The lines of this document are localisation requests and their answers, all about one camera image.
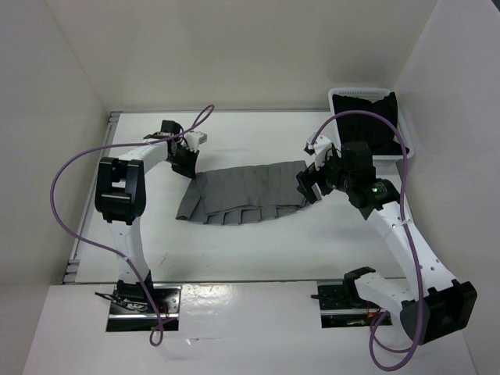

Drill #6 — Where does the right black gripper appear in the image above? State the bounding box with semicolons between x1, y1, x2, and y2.
297;147;354;203

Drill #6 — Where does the grey pleated skirt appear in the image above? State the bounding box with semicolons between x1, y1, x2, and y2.
176;160;308;226

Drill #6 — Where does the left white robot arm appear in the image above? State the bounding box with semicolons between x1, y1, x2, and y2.
95;120;207;313

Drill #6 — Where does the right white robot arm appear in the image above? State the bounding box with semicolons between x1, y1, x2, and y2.
297;138;477;345

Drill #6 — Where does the black skirt in basket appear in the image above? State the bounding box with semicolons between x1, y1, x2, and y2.
332;92;402;155

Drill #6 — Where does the white plastic laundry basket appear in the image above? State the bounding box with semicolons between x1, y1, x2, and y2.
328;87;414;163

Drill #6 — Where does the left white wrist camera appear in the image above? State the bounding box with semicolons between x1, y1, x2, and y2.
184;131;208;152

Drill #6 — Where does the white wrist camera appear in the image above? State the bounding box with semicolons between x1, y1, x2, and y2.
304;134;334;170
184;131;208;152

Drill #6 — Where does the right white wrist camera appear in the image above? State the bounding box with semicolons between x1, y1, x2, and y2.
304;134;334;170

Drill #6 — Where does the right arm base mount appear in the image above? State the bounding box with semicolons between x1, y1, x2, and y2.
310;280;384;329

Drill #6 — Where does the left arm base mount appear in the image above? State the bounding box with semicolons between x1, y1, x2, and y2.
95;284;182;332

